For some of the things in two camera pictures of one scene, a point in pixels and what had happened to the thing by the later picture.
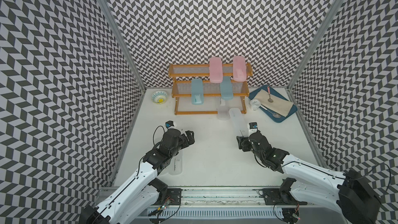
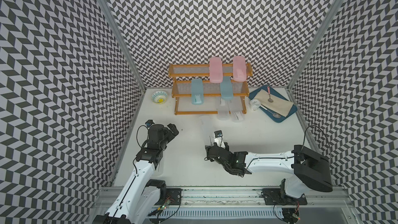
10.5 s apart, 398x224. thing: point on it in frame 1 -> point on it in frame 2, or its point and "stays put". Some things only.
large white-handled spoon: [274, 114] stays put
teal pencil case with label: [197, 92] stays put
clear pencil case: [238, 121] -> [236, 110]
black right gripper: [243, 142] -> [207, 149]
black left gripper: [190, 138] -> [173, 129]
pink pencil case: [215, 69] stays put
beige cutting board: [279, 105] stays put
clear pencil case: [175, 167] -> [206, 129]
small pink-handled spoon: [269, 100] stays put
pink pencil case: [239, 69] stays put
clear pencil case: [223, 111] stays put
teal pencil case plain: [226, 87] stays put
